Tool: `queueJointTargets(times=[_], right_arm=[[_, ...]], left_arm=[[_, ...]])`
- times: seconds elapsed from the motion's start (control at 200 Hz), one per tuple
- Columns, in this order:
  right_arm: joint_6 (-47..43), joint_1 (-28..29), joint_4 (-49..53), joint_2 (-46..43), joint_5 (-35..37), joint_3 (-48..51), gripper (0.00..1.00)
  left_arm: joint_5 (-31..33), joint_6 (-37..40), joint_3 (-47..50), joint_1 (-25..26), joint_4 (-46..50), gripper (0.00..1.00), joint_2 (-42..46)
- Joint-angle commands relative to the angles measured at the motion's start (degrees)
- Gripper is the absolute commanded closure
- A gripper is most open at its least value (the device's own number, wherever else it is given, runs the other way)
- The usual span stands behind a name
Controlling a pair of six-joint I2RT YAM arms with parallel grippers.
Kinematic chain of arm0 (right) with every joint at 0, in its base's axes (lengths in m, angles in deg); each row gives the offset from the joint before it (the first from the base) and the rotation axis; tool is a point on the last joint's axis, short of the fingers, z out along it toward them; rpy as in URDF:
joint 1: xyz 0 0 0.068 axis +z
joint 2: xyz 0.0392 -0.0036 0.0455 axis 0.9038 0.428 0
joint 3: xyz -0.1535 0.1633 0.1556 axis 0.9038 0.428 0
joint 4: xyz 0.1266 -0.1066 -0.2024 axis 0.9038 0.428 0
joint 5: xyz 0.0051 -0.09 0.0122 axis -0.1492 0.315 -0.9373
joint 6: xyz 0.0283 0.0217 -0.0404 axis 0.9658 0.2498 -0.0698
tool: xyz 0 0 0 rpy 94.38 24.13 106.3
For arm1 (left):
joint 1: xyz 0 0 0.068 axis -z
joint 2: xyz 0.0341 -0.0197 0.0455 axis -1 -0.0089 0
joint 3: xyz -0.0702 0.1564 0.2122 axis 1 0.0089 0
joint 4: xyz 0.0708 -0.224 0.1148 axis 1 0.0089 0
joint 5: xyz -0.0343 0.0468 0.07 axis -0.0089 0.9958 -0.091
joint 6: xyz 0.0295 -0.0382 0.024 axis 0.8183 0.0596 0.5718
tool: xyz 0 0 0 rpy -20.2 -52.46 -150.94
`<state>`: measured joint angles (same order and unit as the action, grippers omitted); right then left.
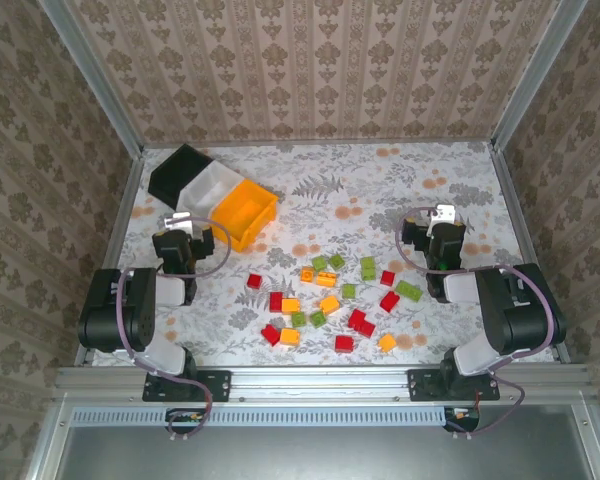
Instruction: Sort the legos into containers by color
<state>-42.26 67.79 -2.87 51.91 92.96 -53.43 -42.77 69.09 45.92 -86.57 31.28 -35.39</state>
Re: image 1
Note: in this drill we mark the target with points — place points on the orange lego brick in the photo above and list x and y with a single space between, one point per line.
329 304
290 305
326 279
289 336
387 342
307 274

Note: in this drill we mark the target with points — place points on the wide aluminium mounting rail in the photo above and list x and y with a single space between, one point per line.
320 382

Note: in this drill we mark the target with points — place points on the white plastic bin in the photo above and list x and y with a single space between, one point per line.
205 192

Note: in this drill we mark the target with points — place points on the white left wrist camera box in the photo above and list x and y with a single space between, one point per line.
176 221

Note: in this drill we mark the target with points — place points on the floral patterned table cover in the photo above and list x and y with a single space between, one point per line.
380 175

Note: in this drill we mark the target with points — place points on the grey metal sheet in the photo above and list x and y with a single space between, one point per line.
305 455

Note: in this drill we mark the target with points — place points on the red lego brick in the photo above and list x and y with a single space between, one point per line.
254 280
356 317
344 343
387 278
367 329
270 334
276 301
389 301

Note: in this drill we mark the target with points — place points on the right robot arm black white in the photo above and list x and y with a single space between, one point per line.
520 310

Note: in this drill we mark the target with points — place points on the aluminium frame post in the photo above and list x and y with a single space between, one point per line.
90 75
540 75

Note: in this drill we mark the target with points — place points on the orange plastic bin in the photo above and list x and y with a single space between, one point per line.
245 215

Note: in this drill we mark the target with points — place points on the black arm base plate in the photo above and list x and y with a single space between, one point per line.
217 385
420 385

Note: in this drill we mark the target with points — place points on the thin aluminium rail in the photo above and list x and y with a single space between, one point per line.
320 142

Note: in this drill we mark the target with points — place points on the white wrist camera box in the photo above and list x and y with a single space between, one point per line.
176 221
442 213

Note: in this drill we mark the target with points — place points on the aluminium side rail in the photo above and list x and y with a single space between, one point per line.
512 200
115 240

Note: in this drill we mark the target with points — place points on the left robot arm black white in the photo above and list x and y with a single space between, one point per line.
115 310

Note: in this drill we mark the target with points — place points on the black plastic bin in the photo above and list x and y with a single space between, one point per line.
180 172

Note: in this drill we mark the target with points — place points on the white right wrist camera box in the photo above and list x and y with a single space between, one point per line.
442 213

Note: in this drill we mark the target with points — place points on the long green lego brick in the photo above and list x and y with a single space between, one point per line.
408 291
368 268

